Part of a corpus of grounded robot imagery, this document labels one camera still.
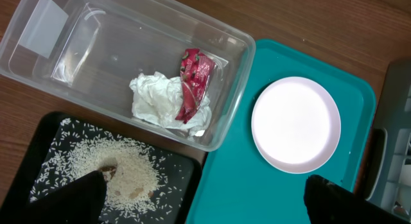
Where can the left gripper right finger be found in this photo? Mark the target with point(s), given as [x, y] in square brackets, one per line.
[327, 202]

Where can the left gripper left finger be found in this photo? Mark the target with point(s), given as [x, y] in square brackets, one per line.
[80, 201]

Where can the pink plate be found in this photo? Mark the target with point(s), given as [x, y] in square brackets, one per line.
[296, 125]

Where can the white napkin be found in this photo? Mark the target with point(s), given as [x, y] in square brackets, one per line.
[158, 99]

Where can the red snack wrapper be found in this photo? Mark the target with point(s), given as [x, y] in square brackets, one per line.
[195, 73]

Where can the grey dishwasher rack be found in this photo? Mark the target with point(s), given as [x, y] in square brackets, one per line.
[388, 182]

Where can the rice and food scraps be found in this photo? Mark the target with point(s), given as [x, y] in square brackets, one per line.
[130, 174]

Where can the teal serving tray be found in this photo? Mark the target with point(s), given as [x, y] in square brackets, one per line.
[239, 186]

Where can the clear plastic bin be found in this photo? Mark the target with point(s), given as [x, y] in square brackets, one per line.
[88, 51]

